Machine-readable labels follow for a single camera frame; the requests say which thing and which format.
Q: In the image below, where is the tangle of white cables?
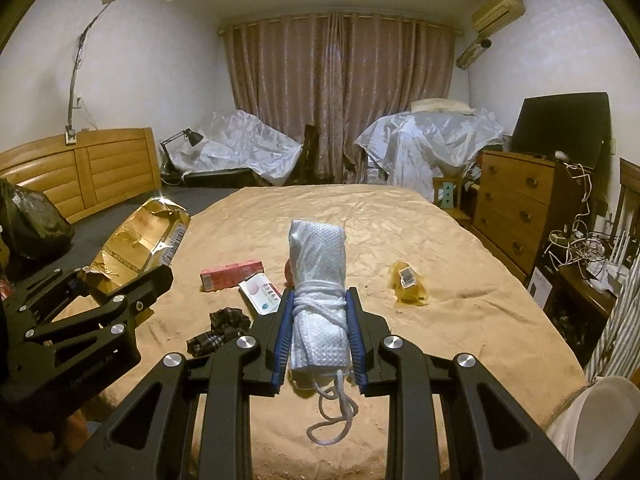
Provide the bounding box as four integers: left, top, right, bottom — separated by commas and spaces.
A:
547, 157, 618, 281

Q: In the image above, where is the red carton box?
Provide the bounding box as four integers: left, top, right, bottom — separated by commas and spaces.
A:
200, 259, 265, 292

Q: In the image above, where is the striped cloth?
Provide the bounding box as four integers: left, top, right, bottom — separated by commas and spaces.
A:
585, 260, 640, 386

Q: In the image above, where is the white router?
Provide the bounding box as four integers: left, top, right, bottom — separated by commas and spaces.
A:
597, 230, 636, 281

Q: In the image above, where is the wooden headboard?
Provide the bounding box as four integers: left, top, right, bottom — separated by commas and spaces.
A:
0, 127, 162, 225

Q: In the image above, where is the gold foil bag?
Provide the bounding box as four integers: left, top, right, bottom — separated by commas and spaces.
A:
80, 196, 192, 306

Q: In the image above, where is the black garbage bag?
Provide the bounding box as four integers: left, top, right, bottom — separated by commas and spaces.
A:
0, 177, 76, 262

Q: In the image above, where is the yellow plastic wrapper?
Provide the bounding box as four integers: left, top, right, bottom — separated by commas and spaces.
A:
389, 260, 430, 307

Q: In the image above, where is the wooden chair back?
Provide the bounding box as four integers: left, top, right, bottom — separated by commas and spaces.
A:
612, 157, 640, 266

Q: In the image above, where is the person's left forearm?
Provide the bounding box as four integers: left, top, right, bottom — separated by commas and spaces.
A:
30, 402, 88, 441

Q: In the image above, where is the pink curtain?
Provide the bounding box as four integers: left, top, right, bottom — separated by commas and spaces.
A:
220, 10, 458, 186

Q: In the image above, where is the cream pillow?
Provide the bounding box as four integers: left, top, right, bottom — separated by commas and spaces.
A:
410, 97, 476, 115

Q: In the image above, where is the wooden dresser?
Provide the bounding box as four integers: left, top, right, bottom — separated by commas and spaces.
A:
472, 149, 596, 281

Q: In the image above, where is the dark plaid cloth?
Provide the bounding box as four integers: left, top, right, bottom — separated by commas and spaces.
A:
186, 306, 253, 358

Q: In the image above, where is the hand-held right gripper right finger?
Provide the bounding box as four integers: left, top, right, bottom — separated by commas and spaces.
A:
345, 287, 581, 480

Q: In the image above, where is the beige air conditioner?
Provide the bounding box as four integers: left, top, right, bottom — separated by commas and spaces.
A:
470, 0, 526, 33

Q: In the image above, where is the white cardboard box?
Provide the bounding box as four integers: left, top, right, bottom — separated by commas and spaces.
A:
527, 266, 553, 306

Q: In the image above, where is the clear plastic dust sheet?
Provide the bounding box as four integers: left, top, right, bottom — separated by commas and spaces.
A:
354, 107, 505, 201
182, 110, 303, 186

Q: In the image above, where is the white cloth with rope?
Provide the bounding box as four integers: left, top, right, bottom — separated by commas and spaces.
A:
287, 218, 360, 447

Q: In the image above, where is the dark wooden side table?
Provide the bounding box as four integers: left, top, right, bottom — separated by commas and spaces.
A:
530, 260, 621, 356

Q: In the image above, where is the white wall cable conduit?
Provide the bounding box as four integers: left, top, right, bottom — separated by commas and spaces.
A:
65, 2, 113, 133

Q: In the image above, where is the white pouch with pink print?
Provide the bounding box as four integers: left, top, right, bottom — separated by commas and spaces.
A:
238, 272, 287, 317

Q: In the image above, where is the black desk lamp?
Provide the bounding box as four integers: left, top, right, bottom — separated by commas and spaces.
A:
159, 127, 205, 187

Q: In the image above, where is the black television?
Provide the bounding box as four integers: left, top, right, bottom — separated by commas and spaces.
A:
510, 91, 612, 171

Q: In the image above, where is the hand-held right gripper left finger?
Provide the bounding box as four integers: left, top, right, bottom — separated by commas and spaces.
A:
70, 287, 296, 480

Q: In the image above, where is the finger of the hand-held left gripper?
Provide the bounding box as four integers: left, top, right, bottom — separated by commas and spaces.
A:
10, 267, 87, 322
22, 263, 175, 350

